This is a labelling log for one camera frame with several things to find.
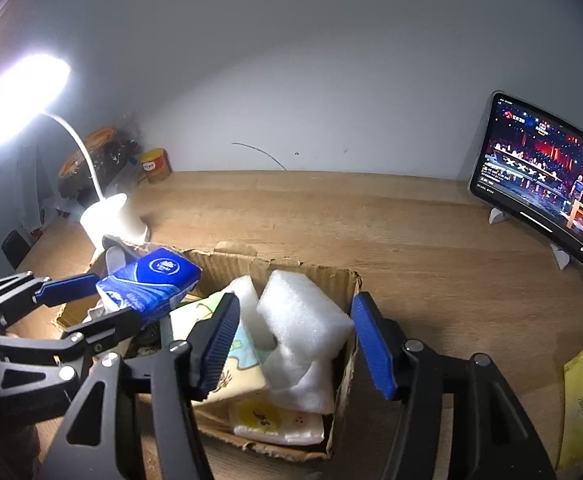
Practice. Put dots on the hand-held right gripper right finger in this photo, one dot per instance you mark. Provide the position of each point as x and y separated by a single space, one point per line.
374 345

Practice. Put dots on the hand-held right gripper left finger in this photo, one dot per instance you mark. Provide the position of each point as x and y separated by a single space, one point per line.
216 345

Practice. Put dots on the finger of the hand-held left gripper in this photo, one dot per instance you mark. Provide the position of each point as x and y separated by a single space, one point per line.
66 287
106 327

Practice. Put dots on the cartoon print tissue pack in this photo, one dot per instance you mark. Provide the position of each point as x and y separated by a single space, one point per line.
251 370

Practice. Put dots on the blue tissue pack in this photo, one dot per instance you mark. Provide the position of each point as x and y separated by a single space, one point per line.
151 280

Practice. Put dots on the white foam sheet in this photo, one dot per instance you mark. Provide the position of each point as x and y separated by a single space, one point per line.
306 320

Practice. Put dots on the cardboard box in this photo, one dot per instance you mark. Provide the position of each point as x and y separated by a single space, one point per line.
221 265

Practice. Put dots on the white socks with yellow print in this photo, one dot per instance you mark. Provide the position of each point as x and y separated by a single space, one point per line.
271 417

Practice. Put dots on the wooden desktop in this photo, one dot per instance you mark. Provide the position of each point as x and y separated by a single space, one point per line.
371 220

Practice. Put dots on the black flat object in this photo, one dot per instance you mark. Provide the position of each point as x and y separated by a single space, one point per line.
15 249

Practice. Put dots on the white desk lamp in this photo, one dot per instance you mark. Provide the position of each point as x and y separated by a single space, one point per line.
111 220

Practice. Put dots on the dark plastic bag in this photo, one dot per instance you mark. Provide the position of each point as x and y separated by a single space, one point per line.
116 160

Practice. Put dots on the orange striped bag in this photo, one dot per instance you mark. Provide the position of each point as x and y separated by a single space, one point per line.
91 142

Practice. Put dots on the yellow can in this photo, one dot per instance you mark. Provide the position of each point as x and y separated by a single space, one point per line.
155 166

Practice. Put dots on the white tablet stand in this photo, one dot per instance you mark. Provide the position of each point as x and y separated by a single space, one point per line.
499 215

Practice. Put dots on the tablet with lit screen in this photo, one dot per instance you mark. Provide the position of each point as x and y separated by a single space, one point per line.
541 175

